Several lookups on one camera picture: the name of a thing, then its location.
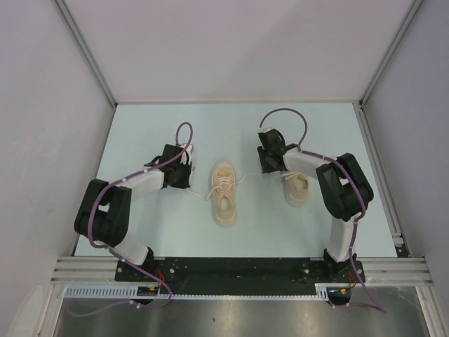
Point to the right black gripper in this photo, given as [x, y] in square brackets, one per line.
[266, 168]

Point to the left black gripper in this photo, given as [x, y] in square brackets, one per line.
[184, 182]

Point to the white shoelace of sneaker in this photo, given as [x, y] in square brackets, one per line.
[225, 183]

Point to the beige lace sneaker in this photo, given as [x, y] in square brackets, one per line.
[296, 189]
[224, 201]

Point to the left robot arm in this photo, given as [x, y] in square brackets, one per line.
[104, 214]

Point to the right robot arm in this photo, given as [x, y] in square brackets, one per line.
[345, 190]

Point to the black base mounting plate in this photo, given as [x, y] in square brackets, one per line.
[251, 274]

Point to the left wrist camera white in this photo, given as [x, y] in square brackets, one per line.
[186, 158]

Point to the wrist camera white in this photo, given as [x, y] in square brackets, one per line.
[263, 130]
[186, 158]

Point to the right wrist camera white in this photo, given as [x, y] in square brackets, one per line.
[263, 130]

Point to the white slotted cable duct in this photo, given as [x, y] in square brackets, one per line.
[147, 292]

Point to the aluminium corner post left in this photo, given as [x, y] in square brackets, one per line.
[77, 36]

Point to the aluminium corner post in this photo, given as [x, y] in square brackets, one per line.
[391, 50]
[77, 36]

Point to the aluminium side rail right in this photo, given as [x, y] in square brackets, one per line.
[383, 188]

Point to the aluminium frame rail front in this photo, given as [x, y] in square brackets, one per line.
[378, 271]

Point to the aluminium corner post right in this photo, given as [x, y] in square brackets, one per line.
[391, 50]

